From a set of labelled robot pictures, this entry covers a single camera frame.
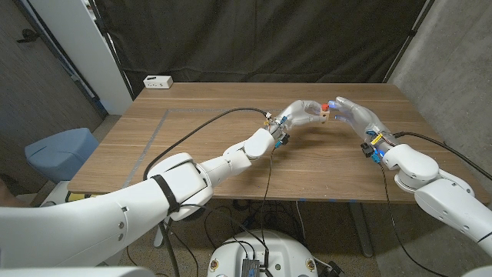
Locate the grey table leg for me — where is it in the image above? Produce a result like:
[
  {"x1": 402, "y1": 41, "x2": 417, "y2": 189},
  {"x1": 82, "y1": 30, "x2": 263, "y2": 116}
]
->
[{"x1": 347, "y1": 202, "x2": 375, "y2": 259}]

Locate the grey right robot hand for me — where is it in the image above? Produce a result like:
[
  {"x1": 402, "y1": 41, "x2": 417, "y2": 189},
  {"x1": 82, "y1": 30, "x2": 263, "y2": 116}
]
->
[{"x1": 327, "y1": 95, "x2": 395, "y2": 149}]

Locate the white table leg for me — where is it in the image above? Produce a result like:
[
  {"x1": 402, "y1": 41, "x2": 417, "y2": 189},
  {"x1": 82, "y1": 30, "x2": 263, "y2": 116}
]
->
[{"x1": 152, "y1": 221, "x2": 170, "y2": 249}]

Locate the black backdrop curtain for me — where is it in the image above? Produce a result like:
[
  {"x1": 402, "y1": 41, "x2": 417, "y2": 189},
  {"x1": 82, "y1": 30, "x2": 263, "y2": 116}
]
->
[{"x1": 93, "y1": 0, "x2": 428, "y2": 96}]

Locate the thin black hanging cable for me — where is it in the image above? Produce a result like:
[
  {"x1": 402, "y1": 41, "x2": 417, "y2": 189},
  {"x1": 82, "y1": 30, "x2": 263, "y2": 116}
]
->
[
  {"x1": 378, "y1": 163, "x2": 449, "y2": 277},
  {"x1": 259, "y1": 145, "x2": 274, "y2": 247}
]

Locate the black cable bundle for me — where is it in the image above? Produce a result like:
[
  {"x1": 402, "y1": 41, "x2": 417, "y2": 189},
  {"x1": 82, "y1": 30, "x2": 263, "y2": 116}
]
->
[{"x1": 202, "y1": 199, "x2": 305, "y2": 249}]

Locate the grey electronics box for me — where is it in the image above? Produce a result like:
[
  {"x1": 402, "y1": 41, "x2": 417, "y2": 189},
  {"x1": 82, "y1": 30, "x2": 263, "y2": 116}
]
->
[{"x1": 241, "y1": 258, "x2": 262, "y2": 277}]

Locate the black backdrop stand pole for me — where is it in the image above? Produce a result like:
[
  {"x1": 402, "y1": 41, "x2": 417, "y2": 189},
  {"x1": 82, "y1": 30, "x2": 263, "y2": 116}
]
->
[
  {"x1": 381, "y1": 0, "x2": 437, "y2": 84},
  {"x1": 87, "y1": 0, "x2": 136, "y2": 102}
]

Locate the white power strip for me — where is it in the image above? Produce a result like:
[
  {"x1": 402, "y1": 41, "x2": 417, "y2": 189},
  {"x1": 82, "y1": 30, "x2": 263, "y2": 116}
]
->
[{"x1": 142, "y1": 75, "x2": 175, "y2": 90}]

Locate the black round disc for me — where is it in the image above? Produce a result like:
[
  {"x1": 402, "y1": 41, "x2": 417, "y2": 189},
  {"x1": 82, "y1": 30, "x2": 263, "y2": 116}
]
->
[{"x1": 184, "y1": 199, "x2": 208, "y2": 222}]

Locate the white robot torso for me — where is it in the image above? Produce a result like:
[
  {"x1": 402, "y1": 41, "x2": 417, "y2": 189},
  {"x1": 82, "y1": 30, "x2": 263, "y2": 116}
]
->
[{"x1": 207, "y1": 229, "x2": 320, "y2": 277}]

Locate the person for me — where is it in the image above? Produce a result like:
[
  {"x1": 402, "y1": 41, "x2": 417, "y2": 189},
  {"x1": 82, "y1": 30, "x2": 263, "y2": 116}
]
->
[{"x1": 0, "y1": 179, "x2": 28, "y2": 209}]

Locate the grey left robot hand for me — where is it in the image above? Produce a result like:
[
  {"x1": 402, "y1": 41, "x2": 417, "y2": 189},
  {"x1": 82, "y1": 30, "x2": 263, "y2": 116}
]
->
[{"x1": 273, "y1": 99, "x2": 327, "y2": 134}]

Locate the yellow black striped base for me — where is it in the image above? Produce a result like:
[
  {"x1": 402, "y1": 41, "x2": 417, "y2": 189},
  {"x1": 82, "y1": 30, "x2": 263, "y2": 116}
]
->
[{"x1": 64, "y1": 192, "x2": 95, "y2": 203}]

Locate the blue padded stool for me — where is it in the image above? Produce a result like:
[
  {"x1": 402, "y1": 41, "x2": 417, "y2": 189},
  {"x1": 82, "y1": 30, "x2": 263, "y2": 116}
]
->
[{"x1": 24, "y1": 127, "x2": 101, "y2": 184}]

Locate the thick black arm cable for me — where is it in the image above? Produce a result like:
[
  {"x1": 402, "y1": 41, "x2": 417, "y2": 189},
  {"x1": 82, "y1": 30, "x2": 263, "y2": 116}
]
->
[
  {"x1": 142, "y1": 107, "x2": 269, "y2": 181},
  {"x1": 392, "y1": 131, "x2": 492, "y2": 182}
]

